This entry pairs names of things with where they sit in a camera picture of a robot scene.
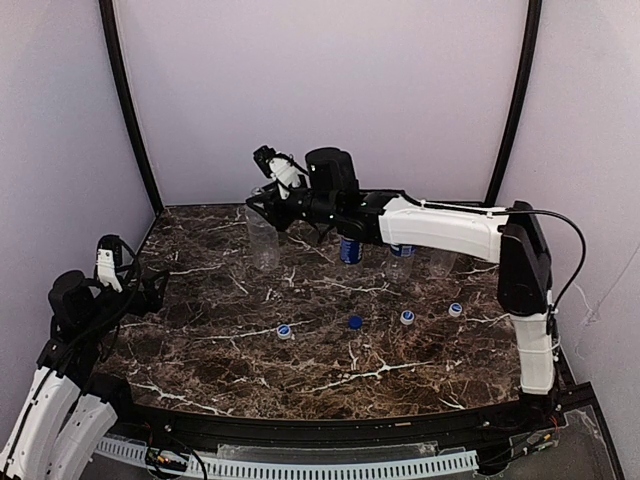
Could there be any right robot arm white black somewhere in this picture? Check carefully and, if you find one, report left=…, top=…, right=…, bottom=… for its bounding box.
left=246, top=146, right=555, bottom=395

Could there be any pepsi label bottle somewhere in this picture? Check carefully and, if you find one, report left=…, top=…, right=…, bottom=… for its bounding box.
left=339, top=237, right=363, bottom=266

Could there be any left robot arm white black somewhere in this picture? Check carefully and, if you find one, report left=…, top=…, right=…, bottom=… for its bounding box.
left=1, top=270, right=170, bottom=479

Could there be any black frame post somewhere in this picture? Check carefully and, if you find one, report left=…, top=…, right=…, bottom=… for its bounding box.
left=98, top=0, right=164, bottom=217
left=483, top=0, right=543, bottom=207

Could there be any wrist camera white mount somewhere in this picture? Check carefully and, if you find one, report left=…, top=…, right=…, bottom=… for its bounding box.
left=253, top=145, right=308, bottom=200
left=94, top=234, right=123, bottom=293

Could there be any white slotted cable duct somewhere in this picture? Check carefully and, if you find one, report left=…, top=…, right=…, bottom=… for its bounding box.
left=95, top=435, right=479, bottom=479

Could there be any right camera black cable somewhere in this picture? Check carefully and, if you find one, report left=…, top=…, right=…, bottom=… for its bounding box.
left=504, top=207, right=587, bottom=321

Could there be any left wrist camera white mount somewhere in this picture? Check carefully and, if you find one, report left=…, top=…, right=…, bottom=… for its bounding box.
left=94, top=234, right=123, bottom=293

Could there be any blue label water bottle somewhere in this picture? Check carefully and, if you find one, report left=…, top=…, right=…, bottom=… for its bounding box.
left=385, top=244, right=415, bottom=283

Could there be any black front table rail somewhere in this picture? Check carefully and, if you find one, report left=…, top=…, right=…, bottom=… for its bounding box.
left=108, top=383, right=582, bottom=452

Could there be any right black frame post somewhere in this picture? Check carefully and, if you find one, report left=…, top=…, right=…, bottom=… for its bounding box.
left=483, top=0, right=543, bottom=207

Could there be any left camera black cable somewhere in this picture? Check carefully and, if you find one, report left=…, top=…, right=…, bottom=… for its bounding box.
left=54, top=237, right=146, bottom=361

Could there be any left black frame post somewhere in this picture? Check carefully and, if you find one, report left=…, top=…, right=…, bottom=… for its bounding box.
left=98, top=0, right=164, bottom=217

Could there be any solid blue bottle cap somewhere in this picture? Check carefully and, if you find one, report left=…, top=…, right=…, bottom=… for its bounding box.
left=348, top=316, right=363, bottom=330

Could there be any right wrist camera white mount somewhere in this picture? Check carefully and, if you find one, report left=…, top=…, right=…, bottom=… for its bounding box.
left=253, top=145, right=308, bottom=200

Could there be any clear plastic bottle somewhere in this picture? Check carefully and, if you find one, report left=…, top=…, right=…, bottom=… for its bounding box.
left=428, top=249, right=457, bottom=278

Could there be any camera black cable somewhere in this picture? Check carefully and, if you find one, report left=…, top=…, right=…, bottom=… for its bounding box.
left=504, top=207, right=587, bottom=321
left=54, top=237, right=146, bottom=361

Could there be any white blue bottle cap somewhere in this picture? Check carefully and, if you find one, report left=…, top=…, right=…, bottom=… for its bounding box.
left=448, top=303, right=463, bottom=317

